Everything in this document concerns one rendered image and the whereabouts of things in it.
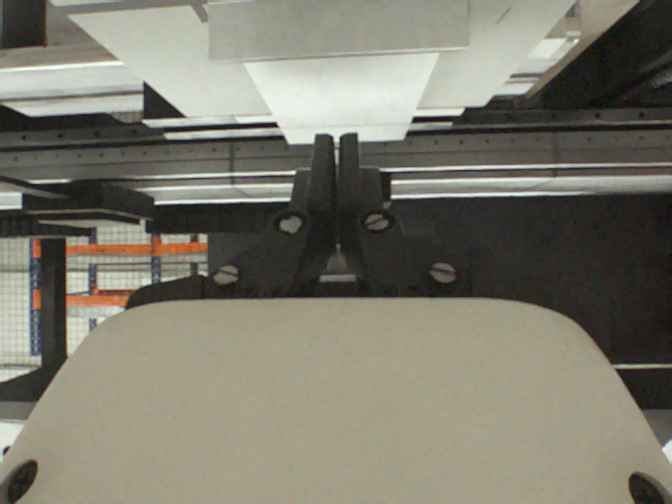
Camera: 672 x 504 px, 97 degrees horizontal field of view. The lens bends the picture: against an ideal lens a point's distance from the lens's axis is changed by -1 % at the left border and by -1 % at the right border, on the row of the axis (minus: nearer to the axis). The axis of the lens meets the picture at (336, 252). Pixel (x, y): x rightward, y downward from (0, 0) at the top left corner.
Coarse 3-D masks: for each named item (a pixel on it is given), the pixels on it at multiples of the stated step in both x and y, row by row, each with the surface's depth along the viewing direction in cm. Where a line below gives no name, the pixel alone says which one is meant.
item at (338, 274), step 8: (336, 248) 20; (336, 256) 20; (336, 264) 20; (344, 264) 20; (328, 272) 20; (336, 272) 20; (344, 272) 20; (320, 280) 19; (328, 280) 19; (336, 280) 19; (344, 280) 19; (352, 280) 19; (320, 288) 19; (328, 288) 19; (336, 288) 19; (344, 288) 19; (352, 288) 19; (320, 296) 19; (328, 296) 19; (336, 296) 19; (344, 296) 19; (352, 296) 19
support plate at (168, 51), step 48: (96, 0) 10; (480, 0) 10; (528, 0) 10; (576, 0) 10; (144, 48) 12; (192, 48) 12; (480, 48) 13; (528, 48) 13; (192, 96) 16; (240, 96) 16; (432, 96) 17; (480, 96) 17
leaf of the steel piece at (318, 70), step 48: (240, 0) 10; (288, 0) 10; (336, 0) 10; (384, 0) 10; (432, 0) 10; (240, 48) 10; (288, 48) 10; (336, 48) 10; (384, 48) 10; (432, 48) 10; (288, 96) 16; (336, 96) 16; (384, 96) 16
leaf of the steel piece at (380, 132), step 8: (288, 128) 20; (296, 128) 20; (304, 128) 20; (312, 128) 20; (320, 128) 20; (328, 128) 20; (336, 128) 20; (344, 128) 20; (352, 128) 20; (360, 128) 20; (368, 128) 20; (376, 128) 20; (384, 128) 20; (392, 128) 20; (400, 128) 20; (288, 136) 22; (296, 136) 22; (304, 136) 22; (312, 136) 22; (336, 136) 22; (360, 136) 22; (368, 136) 22; (376, 136) 22; (384, 136) 22; (392, 136) 22; (400, 136) 22
